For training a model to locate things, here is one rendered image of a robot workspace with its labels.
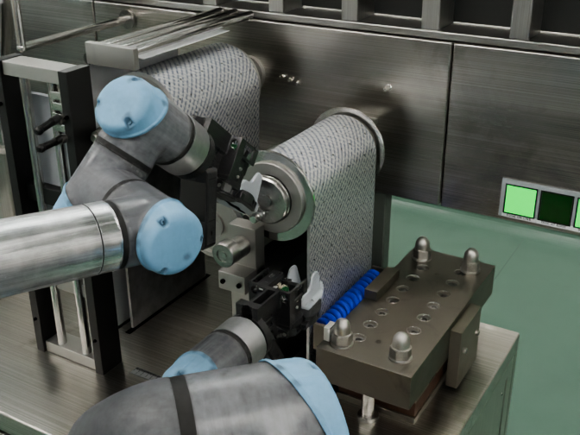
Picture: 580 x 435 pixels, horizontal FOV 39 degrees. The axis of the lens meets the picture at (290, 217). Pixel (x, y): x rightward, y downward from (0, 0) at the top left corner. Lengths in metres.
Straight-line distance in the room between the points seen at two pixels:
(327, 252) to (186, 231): 0.51
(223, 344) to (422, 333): 0.38
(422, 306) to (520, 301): 2.14
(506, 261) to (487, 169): 2.39
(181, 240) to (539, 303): 2.79
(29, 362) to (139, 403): 0.85
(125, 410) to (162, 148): 0.37
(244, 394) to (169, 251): 0.20
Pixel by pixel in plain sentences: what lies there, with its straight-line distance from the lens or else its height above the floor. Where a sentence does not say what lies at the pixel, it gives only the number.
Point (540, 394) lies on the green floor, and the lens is 3.01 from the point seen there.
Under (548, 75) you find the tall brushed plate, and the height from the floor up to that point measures 1.41.
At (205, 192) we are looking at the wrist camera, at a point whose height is 1.33.
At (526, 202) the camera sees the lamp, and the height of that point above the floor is 1.19.
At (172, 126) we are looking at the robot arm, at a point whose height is 1.44.
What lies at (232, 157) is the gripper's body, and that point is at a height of 1.36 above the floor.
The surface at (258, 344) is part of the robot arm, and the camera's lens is 1.12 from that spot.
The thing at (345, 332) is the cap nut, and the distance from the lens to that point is 1.27.
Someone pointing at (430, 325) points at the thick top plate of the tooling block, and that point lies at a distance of 1.36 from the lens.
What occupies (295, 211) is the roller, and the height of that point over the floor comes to 1.24.
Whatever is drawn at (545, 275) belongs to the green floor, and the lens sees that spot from 3.76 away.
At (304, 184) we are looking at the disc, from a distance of 1.21.
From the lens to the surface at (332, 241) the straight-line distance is 1.33.
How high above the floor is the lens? 1.75
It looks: 25 degrees down
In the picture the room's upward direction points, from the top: straight up
